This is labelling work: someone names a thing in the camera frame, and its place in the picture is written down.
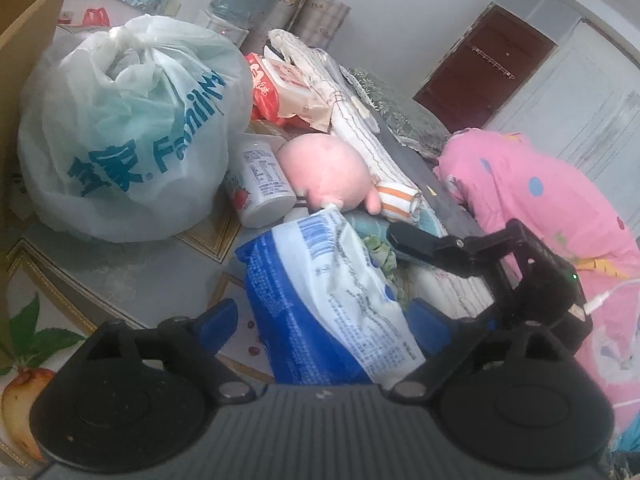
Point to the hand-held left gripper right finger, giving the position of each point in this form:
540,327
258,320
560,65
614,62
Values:
432,322

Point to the checked rolled mat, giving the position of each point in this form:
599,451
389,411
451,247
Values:
320,15

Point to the pale striped cloth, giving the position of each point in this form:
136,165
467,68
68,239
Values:
450,290

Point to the white water dispenser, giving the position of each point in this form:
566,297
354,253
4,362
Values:
227,30

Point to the pink spotted blanket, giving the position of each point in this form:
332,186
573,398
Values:
525,185

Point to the white plaid towel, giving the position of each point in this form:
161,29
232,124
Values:
360,135

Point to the wall socket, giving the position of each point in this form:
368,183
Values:
172,8

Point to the white cabinet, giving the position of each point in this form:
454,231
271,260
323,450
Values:
575,110

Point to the white plastic bottle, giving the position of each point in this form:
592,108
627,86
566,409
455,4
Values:
260,180

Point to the brown cardboard box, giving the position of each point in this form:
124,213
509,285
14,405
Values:
25,25

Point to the small red plastic bag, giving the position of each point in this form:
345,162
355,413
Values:
95,17

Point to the brown door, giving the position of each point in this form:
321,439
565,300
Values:
480,70

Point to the orange striped towel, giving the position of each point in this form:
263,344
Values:
395,202

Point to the blue and white packet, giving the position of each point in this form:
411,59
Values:
325,300

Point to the large white plastic bag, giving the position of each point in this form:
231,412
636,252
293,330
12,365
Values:
125,135

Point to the dark grey cloth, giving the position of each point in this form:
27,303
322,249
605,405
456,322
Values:
425,170

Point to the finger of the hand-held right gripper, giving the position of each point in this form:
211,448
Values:
415,240

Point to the green rug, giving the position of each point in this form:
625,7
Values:
410,115

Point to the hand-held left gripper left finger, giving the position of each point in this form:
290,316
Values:
220,320

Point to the red and white wipes packet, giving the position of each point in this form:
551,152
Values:
280,85

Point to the green cloth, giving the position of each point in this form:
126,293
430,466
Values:
382,255

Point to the floral rolled mat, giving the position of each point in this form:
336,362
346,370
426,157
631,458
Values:
285,0

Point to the pink plush toy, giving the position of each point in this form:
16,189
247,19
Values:
320,170

